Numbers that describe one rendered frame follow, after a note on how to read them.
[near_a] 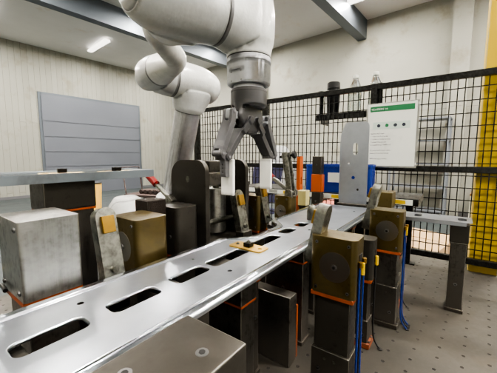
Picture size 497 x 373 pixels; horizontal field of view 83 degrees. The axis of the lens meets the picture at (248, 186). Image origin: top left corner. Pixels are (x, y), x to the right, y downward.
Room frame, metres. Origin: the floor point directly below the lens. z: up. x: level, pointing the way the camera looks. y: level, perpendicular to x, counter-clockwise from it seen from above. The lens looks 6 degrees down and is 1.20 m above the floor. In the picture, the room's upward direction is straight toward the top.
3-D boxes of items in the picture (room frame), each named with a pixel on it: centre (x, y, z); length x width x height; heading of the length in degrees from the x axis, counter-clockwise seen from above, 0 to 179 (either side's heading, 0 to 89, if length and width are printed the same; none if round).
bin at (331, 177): (1.38, -0.45, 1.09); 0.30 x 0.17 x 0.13; 61
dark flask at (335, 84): (1.62, -0.48, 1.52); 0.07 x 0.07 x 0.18
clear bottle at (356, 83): (1.55, -0.57, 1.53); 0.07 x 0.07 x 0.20
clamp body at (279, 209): (1.08, -0.13, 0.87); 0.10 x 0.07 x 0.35; 54
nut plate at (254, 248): (0.60, 0.00, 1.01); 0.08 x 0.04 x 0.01; 54
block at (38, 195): (0.61, 0.41, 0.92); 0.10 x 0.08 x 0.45; 144
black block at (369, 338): (0.71, -0.31, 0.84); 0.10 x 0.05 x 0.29; 54
